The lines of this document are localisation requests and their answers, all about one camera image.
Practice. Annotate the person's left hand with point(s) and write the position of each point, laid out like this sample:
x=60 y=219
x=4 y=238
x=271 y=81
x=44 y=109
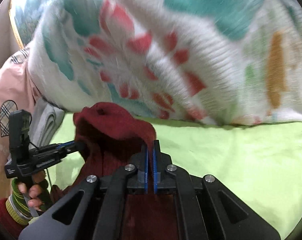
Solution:
x=33 y=191

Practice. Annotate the light green bed sheet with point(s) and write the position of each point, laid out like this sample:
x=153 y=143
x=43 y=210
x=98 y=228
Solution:
x=262 y=165

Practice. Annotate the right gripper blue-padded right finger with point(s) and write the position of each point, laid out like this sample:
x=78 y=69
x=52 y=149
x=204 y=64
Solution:
x=163 y=183

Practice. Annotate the grey folded garment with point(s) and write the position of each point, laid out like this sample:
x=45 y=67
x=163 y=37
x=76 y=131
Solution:
x=46 y=119

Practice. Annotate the pink heart-print pillow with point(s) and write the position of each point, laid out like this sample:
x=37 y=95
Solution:
x=17 y=91

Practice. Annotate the white floral quilt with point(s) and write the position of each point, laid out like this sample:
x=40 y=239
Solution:
x=213 y=61

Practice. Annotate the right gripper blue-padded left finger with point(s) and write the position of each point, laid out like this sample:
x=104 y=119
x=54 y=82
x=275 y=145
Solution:
x=138 y=183

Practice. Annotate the dark red knit sweater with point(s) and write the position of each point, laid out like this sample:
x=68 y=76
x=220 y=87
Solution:
x=109 y=136

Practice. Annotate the gold-framed landscape painting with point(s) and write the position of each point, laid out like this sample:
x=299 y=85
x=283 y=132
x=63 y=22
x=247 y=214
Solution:
x=24 y=17

